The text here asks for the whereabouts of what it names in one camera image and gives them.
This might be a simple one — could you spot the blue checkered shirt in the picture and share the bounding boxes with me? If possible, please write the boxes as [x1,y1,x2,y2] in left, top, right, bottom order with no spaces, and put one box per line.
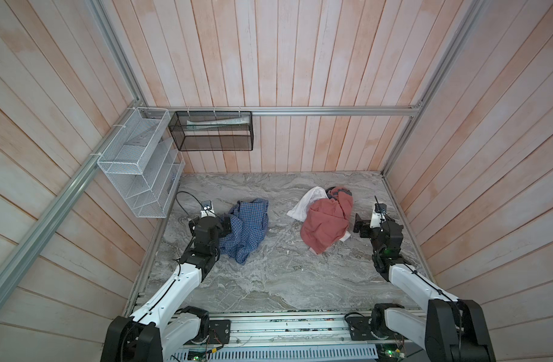
[219,198,269,265]

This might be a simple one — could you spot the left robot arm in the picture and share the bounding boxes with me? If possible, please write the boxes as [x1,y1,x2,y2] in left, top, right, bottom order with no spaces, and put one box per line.
[100,211,231,361]

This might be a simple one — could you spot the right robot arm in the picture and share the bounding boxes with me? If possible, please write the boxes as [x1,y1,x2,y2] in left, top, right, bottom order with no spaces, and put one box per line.
[353,208,496,361]

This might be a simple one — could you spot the red cloth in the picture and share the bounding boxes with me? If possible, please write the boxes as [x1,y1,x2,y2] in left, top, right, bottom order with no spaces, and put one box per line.
[300,186,353,255]

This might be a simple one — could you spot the white cloth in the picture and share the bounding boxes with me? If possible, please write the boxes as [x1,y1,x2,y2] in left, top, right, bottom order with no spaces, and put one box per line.
[286,186,328,222]

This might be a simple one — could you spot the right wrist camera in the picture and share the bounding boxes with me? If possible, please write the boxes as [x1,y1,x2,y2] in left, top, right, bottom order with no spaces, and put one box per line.
[370,202,387,229]

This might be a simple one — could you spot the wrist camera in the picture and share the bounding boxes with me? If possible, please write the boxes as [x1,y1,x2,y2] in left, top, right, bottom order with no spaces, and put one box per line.
[370,202,387,229]
[200,201,216,218]

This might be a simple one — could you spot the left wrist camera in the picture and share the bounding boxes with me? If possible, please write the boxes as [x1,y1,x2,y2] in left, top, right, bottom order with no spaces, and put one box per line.
[200,201,216,218]

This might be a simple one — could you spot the white wire mesh shelf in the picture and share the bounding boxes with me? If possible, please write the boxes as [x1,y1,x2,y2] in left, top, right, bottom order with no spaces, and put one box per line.
[98,107,185,219]

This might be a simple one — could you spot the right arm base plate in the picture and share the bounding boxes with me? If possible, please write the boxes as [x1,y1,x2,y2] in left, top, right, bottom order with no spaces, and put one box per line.
[344,312,404,342]

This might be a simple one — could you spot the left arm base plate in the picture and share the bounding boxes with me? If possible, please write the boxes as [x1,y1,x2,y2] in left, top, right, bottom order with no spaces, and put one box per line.
[186,319,231,345]

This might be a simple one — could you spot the black wire mesh basket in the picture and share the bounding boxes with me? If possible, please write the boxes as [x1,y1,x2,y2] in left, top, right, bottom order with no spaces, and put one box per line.
[168,110,255,152]

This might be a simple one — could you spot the aluminium front rail frame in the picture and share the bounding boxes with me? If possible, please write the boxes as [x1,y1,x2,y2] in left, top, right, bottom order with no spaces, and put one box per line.
[99,311,479,362]

